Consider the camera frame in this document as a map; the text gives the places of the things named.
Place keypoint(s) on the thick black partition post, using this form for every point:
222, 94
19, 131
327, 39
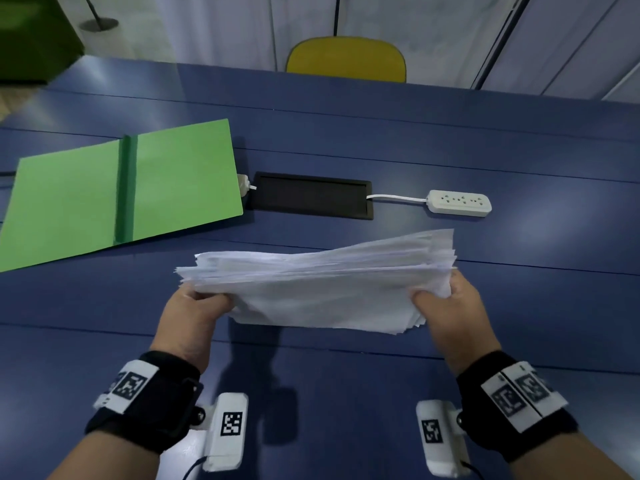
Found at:
500, 42

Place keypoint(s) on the person's left hand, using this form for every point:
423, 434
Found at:
187, 329

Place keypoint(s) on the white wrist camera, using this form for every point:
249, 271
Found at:
440, 444
225, 439

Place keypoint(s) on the white power strip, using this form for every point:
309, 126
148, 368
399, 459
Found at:
460, 203

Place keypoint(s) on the pile of white papers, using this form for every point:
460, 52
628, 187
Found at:
325, 289

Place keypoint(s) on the thin black partition post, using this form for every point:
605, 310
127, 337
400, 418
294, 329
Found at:
336, 14

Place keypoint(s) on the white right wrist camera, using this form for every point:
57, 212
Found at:
440, 444

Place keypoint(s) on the green potted plant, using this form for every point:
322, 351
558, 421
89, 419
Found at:
92, 7

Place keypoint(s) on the person's right hand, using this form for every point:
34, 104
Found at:
460, 324

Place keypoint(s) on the white plant pot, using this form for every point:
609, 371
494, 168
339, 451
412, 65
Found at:
107, 42

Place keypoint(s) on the person's right forearm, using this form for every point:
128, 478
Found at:
565, 459

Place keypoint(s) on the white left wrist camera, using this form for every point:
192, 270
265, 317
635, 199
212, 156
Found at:
225, 439

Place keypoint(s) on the green sofa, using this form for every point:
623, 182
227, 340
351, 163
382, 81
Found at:
35, 39

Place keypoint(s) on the person's left forearm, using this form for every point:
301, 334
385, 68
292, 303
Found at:
110, 459

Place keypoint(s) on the white curtain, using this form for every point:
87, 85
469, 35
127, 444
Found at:
215, 29

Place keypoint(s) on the yellow chair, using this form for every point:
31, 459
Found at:
347, 59

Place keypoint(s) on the green folder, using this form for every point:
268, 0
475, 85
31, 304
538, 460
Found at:
65, 209

